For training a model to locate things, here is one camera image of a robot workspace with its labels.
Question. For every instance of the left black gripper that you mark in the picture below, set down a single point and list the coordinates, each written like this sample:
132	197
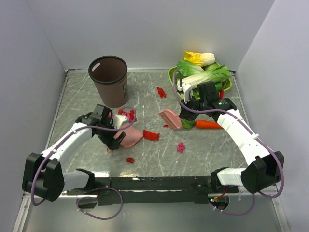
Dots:
111	143

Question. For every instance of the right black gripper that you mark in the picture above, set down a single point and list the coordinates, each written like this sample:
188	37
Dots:
185	112

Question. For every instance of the pink plastic dustpan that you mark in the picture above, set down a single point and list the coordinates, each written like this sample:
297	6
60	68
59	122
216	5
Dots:
131	138

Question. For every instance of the large red paper scrap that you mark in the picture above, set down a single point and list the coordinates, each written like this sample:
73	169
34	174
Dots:
151	136

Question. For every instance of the pink plastic brush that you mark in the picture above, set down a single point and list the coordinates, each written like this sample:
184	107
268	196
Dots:
171	119

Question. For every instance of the red paper scrap strip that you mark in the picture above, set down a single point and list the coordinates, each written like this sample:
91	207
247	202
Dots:
134	117

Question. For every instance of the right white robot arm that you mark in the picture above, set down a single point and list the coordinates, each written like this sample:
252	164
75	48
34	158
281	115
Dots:
264	166

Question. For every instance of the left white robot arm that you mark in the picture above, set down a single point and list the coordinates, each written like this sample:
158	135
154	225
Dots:
43	174

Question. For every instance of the red chili toy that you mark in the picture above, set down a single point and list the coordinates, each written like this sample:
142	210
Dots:
221	93

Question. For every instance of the toy carrot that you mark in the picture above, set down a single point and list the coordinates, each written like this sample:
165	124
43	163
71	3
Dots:
200	124

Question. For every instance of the small red paper scrap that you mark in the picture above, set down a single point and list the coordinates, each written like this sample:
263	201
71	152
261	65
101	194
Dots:
130	160

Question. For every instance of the white bok choy toy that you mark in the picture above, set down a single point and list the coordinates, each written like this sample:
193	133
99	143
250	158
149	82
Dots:
215	75

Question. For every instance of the yellow napa cabbage toy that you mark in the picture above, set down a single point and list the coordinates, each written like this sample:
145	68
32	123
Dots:
200	59

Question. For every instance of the curved red paper scrap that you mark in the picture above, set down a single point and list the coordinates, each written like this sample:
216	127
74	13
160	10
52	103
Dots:
161	92

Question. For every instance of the small magenta paper ball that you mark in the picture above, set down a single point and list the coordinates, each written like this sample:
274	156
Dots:
180	147

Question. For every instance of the brown plastic waste bin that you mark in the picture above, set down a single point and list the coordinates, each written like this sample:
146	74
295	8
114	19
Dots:
109	74

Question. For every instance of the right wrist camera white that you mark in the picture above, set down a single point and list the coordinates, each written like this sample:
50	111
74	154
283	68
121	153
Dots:
185	90

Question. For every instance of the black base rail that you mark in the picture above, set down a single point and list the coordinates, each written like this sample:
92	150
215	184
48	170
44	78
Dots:
180	189

